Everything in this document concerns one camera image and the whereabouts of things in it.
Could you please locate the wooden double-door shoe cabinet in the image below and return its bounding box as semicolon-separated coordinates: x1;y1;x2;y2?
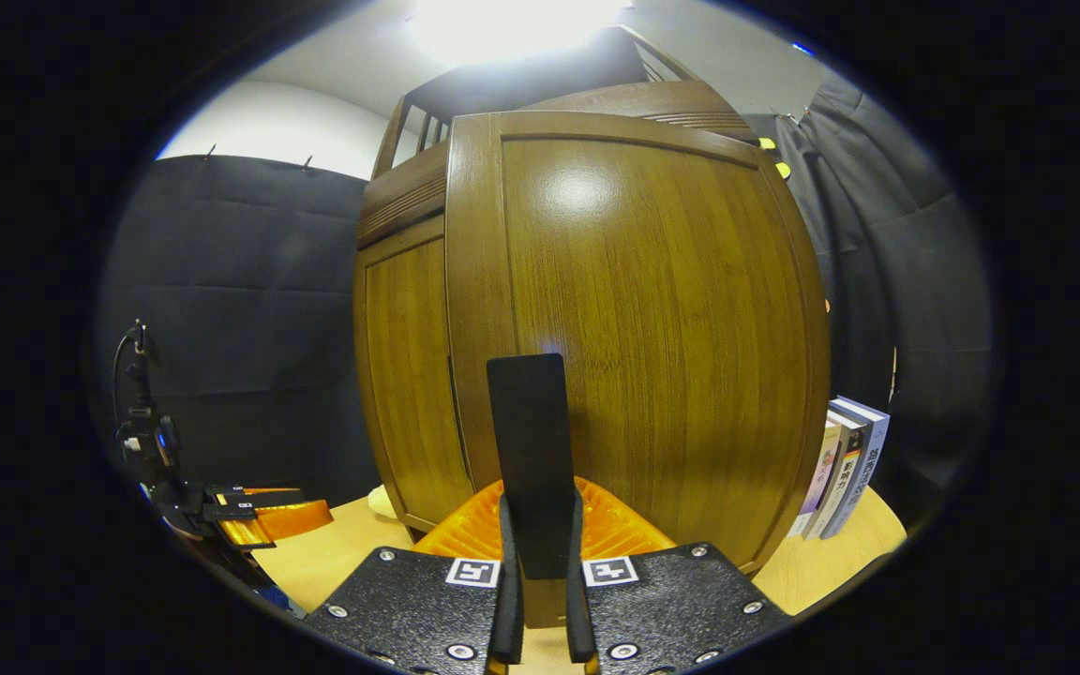
352;23;766;535

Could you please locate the wooden cabinet door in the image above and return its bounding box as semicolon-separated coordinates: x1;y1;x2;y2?
444;110;832;629
352;214;475;535

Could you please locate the large ceiling light panel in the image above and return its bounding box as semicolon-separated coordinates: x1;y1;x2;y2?
413;0;630;65

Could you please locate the white blue paperback book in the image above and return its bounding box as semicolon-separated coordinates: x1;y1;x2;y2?
821;397;890;540

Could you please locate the black backdrop cloth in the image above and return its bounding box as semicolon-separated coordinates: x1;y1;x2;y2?
95;80;996;526

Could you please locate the grey paperback book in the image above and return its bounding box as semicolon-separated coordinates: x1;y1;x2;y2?
807;410;869;540

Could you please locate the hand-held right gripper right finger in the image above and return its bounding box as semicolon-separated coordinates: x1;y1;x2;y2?
566;476;794;675

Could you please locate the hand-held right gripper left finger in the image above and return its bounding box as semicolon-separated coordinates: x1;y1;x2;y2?
304;478;527;675

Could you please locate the dark cover paperback book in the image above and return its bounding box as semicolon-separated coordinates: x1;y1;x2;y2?
788;419;841;537

